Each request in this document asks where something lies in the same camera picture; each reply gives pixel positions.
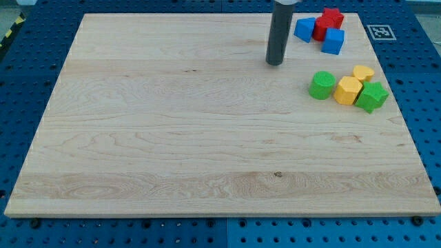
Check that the blue triangle block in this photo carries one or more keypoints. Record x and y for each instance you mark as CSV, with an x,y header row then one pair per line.
x,y
304,29

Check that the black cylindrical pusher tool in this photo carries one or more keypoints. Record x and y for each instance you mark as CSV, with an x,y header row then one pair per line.
x,y
279,31

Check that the yellow hexagon block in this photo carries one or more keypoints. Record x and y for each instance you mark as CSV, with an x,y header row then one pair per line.
x,y
347,91

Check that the green star block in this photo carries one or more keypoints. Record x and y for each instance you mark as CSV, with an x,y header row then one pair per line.
x,y
372,96

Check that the green cylinder block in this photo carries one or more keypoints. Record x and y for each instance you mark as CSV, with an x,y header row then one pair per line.
x,y
322,85

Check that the yellow heart block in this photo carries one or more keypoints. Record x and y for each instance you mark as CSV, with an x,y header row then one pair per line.
x,y
363,73

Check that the light wooden board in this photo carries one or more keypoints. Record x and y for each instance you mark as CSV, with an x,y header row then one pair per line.
x,y
179,115

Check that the blue cube block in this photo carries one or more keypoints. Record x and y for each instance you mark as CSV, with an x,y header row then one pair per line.
x,y
334,39

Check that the red star block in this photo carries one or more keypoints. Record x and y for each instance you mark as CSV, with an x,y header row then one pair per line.
x,y
336,16

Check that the red cylinder block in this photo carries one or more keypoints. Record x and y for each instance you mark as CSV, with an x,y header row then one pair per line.
x,y
320,27

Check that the white fiducial marker tag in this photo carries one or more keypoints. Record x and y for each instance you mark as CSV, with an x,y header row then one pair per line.
x,y
380,32

